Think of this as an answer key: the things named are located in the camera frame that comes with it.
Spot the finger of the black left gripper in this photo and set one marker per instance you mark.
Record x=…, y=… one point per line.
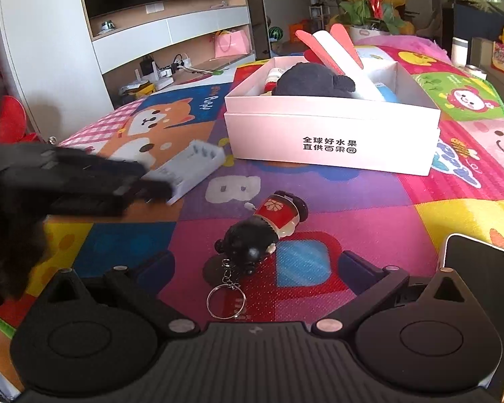
x=156, y=190

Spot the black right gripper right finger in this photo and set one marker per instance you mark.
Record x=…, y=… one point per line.
x=431, y=337

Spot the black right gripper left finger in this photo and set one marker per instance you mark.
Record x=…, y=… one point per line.
x=87, y=336

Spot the white battery charger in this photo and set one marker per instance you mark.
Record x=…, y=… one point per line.
x=189, y=168

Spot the black doll keychain red dress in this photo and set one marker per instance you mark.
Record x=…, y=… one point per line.
x=249, y=242

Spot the black plush toy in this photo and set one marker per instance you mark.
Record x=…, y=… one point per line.
x=311, y=79

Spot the red white plush toy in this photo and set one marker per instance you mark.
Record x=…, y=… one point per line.
x=336, y=50

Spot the round pink cartoon tin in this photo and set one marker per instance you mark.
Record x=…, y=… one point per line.
x=273, y=79

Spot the blue white tissue pack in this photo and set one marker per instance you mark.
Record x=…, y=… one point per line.
x=388, y=95

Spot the red pedal trash bin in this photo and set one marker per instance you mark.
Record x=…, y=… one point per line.
x=14, y=123

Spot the colourful cartoon play mat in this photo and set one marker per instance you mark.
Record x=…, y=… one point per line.
x=387, y=218

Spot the white TV cabinet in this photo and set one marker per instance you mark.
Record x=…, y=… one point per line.
x=53, y=63

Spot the pink paper gift bag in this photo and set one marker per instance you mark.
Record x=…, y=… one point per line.
x=231, y=43

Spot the pink cardboard box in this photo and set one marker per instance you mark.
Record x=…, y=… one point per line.
x=398, y=137

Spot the green watermelon ball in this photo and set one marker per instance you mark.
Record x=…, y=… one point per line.
x=275, y=34

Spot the orange bag on floor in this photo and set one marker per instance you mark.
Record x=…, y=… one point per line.
x=294, y=28

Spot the potted pink flower plant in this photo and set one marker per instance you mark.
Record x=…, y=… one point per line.
x=367, y=0

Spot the white cylindrical jar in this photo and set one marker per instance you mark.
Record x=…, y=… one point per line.
x=460, y=51

